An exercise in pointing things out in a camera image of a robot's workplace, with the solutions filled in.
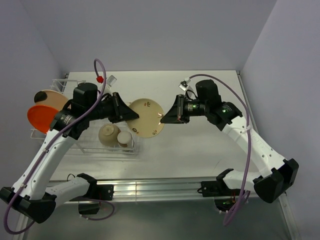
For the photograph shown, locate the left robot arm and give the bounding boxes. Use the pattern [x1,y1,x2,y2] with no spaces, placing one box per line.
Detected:
[0,82,139,224]

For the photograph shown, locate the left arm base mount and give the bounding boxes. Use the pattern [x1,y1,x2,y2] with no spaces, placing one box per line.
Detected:
[92,184,114,201]

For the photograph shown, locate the aluminium mounting rail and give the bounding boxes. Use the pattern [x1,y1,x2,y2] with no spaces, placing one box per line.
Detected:
[47,176,266,205]

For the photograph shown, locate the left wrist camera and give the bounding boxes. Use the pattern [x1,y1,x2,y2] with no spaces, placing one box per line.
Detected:
[98,75,117,95]

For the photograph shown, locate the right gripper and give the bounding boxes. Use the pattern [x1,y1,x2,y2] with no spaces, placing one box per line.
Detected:
[160,94,208,124]

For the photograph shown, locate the white wire dish rack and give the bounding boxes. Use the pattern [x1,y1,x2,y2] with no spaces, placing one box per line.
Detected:
[29,79,141,155]

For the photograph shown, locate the white ceramic bowl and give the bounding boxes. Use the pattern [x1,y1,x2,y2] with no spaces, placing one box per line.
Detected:
[98,123,121,147]

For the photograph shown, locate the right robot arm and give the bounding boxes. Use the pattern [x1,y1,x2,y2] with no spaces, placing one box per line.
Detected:
[160,79,299,203]

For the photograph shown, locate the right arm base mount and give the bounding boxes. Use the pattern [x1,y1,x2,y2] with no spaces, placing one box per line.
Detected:
[197,180,221,198]

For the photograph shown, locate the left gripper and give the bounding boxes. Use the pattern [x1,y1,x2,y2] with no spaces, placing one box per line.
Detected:
[86,92,139,124]

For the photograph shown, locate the orange plate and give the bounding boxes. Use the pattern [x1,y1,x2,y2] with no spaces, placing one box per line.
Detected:
[27,105,59,134]

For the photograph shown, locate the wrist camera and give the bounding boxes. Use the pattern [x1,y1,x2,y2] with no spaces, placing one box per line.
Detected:
[179,77,194,98]
[98,75,117,95]

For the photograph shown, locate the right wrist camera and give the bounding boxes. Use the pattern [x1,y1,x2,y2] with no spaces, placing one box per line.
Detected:
[179,77,194,98]

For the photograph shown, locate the cream plate red black motifs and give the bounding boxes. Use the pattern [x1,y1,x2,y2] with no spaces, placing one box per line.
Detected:
[126,98,165,138]

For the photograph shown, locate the steel cup brown base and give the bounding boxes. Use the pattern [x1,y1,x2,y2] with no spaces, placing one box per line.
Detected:
[117,131,133,148]

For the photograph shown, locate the beige plate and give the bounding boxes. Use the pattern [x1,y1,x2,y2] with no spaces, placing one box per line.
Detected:
[33,89,68,111]

